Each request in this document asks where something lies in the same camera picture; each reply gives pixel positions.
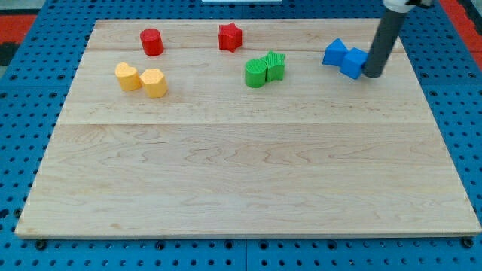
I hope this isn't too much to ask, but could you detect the green star block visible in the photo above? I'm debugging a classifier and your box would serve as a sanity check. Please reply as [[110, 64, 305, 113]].
[[262, 51, 285, 82]]

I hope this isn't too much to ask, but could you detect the red star block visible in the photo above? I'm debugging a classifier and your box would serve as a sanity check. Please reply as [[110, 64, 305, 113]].
[[218, 23, 243, 53]]

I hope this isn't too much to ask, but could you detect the light wooden board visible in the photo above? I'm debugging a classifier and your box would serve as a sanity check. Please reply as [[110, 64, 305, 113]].
[[16, 19, 481, 239]]

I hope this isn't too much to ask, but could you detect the green cylinder block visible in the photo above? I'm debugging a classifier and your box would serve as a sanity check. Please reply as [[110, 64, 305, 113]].
[[245, 59, 267, 88]]

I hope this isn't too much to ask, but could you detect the yellow hexagon block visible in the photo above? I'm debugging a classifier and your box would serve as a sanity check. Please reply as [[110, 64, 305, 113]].
[[140, 69, 169, 98]]

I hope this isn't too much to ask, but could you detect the yellow heart block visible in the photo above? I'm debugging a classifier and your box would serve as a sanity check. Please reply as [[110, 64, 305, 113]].
[[114, 62, 142, 91]]

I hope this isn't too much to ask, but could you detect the blue triangle block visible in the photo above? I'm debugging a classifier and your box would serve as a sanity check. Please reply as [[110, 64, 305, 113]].
[[322, 38, 349, 66]]

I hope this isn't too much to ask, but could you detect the blue cube block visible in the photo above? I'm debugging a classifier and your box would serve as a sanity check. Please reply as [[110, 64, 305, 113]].
[[340, 47, 368, 80]]

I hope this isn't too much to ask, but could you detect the red cylinder block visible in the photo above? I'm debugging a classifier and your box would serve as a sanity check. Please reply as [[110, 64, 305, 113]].
[[140, 29, 164, 56]]

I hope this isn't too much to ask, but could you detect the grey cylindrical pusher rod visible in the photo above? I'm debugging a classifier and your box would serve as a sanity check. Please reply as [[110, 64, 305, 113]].
[[363, 8, 407, 78]]

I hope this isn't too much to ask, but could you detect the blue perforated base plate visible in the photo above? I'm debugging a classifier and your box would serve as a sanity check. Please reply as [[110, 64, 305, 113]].
[[1, 1, 481, 270]]

